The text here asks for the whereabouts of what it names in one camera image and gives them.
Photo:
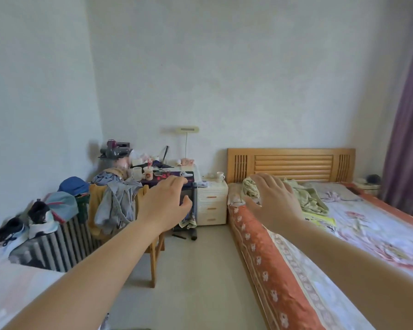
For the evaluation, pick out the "person's right hand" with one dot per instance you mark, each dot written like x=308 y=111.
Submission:
x=278 y=209

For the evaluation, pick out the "person's left hand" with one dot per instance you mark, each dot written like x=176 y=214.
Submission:
x=161 y=206

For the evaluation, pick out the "person's right thumb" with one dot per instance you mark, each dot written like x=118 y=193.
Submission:
x=252 y=205

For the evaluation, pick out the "person's left thumb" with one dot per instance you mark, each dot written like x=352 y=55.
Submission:
x=187 y=207

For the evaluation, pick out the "person's left forearm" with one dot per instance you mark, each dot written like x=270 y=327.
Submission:
x=89 y=278

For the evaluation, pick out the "person's right forearm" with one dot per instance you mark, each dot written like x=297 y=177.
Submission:
x=347 y=268

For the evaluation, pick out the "white drawer cabinet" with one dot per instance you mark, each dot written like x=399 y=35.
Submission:
x=211 y=202

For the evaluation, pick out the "small printed packet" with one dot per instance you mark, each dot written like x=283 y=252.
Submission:
x=202 y=184

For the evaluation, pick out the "black tool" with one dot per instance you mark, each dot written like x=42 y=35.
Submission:
x=184 y=236

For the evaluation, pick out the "small white mug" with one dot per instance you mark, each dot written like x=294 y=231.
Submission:
x=220 y=176

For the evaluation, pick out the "dark desk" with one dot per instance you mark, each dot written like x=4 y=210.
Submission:
x=151 y=183

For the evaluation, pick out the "pink toy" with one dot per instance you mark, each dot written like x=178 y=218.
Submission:
x=187 y=162

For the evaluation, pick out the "white printed mug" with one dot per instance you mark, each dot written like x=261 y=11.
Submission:
x=148 y=174

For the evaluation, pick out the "green crumpled cloth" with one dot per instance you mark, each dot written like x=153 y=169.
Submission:
x=309 y=199

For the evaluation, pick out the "wooden bed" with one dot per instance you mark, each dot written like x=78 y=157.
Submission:
x=296 y=164

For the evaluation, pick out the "plain white mug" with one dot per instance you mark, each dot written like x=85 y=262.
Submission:
x=137 y=173

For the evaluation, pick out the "wooden chair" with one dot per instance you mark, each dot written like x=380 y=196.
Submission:
x=154 y=264

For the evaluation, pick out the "yellow cloth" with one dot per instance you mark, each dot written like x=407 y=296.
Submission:
x=321 y=221

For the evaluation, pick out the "grey shirt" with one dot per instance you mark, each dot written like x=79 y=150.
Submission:
x=115 y=202

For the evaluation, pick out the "cream desk lamp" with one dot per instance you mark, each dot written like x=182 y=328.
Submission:
x=187 y=129

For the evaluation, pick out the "yellow garment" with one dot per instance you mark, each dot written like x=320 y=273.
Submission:
x=94 y=209

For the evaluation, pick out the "white nightstand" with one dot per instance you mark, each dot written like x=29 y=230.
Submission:
x=364 y=188

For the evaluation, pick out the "dark blue cap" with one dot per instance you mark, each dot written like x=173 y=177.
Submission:
x=74 y=185

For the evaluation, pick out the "black round object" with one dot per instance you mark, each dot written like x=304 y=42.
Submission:
x=374 y=179

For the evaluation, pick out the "light blue cap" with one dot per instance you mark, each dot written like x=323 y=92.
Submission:
x=62 y=206

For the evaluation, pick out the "grey radiator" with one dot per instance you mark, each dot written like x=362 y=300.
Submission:
x=65 y=243

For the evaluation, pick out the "black and white shoe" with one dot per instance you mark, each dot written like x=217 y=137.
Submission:
x=39 y=216
x=3 y=231

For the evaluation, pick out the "purple curtain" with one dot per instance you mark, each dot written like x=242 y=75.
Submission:
x=409 y=151

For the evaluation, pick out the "white bedding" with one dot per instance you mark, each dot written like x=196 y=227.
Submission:
x=13 y=288

